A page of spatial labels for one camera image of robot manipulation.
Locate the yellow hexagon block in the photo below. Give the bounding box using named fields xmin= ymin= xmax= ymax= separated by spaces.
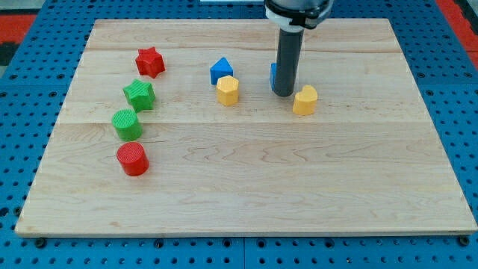
xmin=216 ymin=75 xmax=239 ymax=106

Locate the wooden board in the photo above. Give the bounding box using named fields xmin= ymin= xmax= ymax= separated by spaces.
xmin=15 ymin=19 xmax=477 ymax=238

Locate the yellow heart block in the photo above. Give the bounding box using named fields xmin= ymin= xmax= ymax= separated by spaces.
xmin=292 ymin=84 xmax=318 ymax=116

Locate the green star block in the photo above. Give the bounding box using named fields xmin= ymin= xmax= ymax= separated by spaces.
xmin=122 ymin=79 xmax=155 ymax=112

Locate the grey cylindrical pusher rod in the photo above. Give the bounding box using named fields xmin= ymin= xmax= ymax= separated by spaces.
xmin=273 ymin=29 xmax=304 ymax=97

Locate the red star block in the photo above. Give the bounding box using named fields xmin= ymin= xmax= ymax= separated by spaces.
xmin=135 ymin=46 xmax=166 ymax=78

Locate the red cylinder block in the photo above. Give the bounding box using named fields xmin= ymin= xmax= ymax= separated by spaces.
xmin=117 ymin=142 xmax=149 ymax=176

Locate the blue cube block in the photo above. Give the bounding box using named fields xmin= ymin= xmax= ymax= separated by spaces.
xmin=269 ymin=63 xmax=276 ymax=91

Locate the green cylinder block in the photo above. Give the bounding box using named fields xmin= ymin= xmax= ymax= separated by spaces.
xmin=111 ymin=109 xmax=143 ymax=141

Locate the blue triangle block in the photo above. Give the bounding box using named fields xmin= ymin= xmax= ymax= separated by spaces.
xmin=210 ymin=57 xmax=234 ymax=85

